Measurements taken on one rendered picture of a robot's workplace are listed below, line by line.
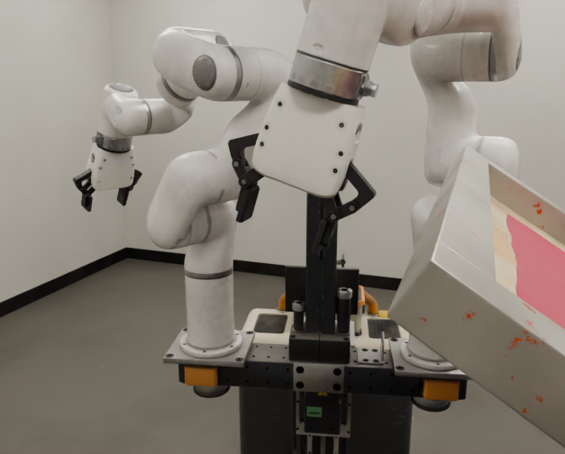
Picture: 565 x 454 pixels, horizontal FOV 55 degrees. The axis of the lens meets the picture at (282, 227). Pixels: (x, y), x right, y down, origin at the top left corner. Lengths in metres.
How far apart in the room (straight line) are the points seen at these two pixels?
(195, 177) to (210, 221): 0.13
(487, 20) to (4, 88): 3.94
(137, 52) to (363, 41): 4.78
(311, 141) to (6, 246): 4.05
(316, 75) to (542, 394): 0.35
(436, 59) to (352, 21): 0.42
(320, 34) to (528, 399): 0.37
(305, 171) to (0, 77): 3.99
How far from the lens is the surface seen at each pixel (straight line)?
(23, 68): 4.61
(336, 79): 0.53
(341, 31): 0.53
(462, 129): 0.97
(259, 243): 4.89
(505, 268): 0.50
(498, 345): 0.28
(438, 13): 0.75
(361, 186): 0.56
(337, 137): 0.54
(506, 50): 0.88
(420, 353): 1.07
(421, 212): 0.99
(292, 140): 0.55
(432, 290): 0.27
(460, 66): 0.92
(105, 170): 1.26
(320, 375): 1.08
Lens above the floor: 1.64
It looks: 14 degrees down
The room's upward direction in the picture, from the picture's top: straight up
